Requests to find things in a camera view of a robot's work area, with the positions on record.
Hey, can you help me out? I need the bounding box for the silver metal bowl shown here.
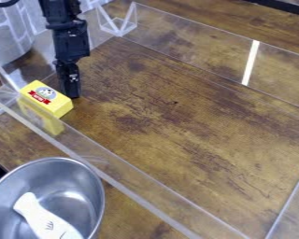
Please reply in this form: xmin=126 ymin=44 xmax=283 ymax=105
xmin=0 ymin=157 xmax=106 ymax=239

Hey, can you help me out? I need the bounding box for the yellow toy butter block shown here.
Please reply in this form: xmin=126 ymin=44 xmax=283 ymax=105
xmin=20 ymin=80 xmax=74 ymax=118

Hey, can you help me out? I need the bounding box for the grey brick pattern curtain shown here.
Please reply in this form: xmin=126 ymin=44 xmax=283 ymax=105
xmin=0 ymin=0 xmax=55 ymax=68

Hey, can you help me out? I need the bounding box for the clear acrylic table barrier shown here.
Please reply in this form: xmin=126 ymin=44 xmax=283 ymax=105
xmin=0 ymin=0 xmax=299 ymax=239

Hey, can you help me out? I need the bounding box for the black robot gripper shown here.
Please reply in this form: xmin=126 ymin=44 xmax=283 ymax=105
xmin=39 ymin=0 xmax=90 ymax=99

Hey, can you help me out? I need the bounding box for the white toy fish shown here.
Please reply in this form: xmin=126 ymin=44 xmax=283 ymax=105
xmin=13 ymin=192 xmax=84 ymax=239

